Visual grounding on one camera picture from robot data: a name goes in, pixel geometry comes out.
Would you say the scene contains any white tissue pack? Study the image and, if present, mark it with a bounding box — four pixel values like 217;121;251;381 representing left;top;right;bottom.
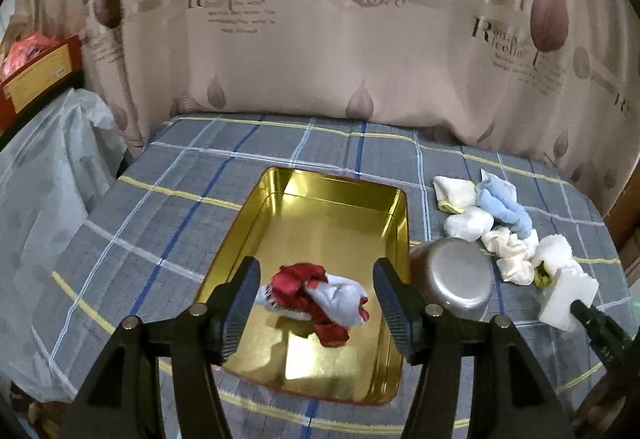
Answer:
538;268;599;334

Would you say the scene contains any white fluffy cloth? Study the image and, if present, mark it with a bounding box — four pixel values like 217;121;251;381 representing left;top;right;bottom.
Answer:
532;234;587;289

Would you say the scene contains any light blue fluffy towel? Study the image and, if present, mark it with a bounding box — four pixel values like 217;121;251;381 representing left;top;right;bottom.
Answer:
476;180;533;240

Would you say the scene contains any silver metal bowl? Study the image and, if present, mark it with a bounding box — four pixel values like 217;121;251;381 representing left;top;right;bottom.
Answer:
410;237;494;321

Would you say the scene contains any red and white sock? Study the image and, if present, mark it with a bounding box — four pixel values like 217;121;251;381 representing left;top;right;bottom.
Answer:
255;263;370;348

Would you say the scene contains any grey plaid bed sheet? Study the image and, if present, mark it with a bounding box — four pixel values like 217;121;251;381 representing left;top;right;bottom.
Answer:
30;114;636;438

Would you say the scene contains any gold rectangular metal tin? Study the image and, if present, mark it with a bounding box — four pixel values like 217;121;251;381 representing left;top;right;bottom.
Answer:
198;167;409;405

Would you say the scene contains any white balled sock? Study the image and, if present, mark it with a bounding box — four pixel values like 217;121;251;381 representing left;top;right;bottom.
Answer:
444;206;495;242

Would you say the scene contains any cream scrunched cloth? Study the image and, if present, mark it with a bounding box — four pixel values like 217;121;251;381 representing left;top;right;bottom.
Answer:
480;225;539;286

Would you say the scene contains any white yellow-trimmed folded cloth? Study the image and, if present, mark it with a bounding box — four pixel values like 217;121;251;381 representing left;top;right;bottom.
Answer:
433;176;476;215

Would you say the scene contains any translucent plastic cover sheet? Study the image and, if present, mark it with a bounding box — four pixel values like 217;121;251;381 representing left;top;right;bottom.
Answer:
1;88;127;401

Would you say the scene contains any red and yellow box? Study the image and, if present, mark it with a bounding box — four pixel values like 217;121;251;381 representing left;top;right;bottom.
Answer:
1;35;82;134

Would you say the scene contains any beige leaf-print curtain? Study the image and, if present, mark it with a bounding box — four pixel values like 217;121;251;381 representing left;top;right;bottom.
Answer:
8;0;639;212

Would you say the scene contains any red plastic bag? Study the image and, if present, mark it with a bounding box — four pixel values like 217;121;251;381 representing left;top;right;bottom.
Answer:
2;32;58;81

